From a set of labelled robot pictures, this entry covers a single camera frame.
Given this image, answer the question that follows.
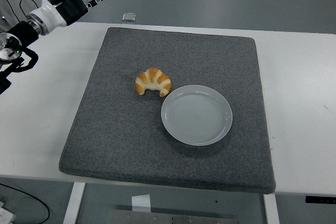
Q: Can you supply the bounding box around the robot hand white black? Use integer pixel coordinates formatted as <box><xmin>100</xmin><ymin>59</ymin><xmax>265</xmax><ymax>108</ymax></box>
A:
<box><xmin>28</xmin><ymin>0</ymin><xmax>111</xmax><ymax>29</ymax></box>

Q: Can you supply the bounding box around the croissant bread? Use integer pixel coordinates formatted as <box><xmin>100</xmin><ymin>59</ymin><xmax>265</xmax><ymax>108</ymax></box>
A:
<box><xmin>135</xmin><ymin>67</ymin><xmax>172</xmax><ymax>98</ymax></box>

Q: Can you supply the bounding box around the grey round plate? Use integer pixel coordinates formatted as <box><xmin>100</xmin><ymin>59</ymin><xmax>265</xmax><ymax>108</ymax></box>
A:
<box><xmin>161</xmin><ymin>84</ymin><xmax>234</xmax><ymax>146</ymax></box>

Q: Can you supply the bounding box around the person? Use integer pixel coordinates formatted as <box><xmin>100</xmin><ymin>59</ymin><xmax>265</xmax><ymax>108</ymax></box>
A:
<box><xmin>0</xmin><ymin>0</ymin><xmax>47</xmax><ymax>32</ymax></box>

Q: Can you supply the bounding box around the grey square mat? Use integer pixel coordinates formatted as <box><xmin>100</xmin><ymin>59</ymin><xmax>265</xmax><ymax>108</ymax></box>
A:
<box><xmin>58</xmin><ymin>27</ymin><xmax>276</xmax><ymax>195</ymax></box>

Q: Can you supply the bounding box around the white table leg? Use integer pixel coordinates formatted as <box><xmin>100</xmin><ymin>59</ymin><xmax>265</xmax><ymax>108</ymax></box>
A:
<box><xmin>263</xmin><ymin>194</ymin><xmax>280</xmax><ymax>224</ymax></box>
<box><xmin>62</xmin><ymin>182</ymin><xmax>87</xmax><ymax>224</ymax></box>

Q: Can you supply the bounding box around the white power strip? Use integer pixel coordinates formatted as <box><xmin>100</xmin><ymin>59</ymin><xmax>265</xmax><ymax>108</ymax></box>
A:
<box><xmin>0</xmin><ymin>201</ymin><xmax>15</xmax><ymax>224</ymax></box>

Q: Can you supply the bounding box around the white tape piece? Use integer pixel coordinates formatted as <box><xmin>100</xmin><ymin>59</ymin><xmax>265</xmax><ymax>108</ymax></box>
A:
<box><xmin>131</xmin><ymin>194</ymin><xmax>152</xmax><ymax>212</ymax></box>

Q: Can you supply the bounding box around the black table control panel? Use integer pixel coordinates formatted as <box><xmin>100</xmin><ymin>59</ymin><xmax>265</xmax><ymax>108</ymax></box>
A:
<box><xmin>305</xmin><ymin>196</ymin><xmax>336</xmax><ymax>204</ymax></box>

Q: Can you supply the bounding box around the black floor cable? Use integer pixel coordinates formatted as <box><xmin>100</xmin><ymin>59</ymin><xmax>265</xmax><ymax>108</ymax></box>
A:
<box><xmin>0</xmin><ymin>183</ymin><xmax>50</xmax><ymax>224</ymax></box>

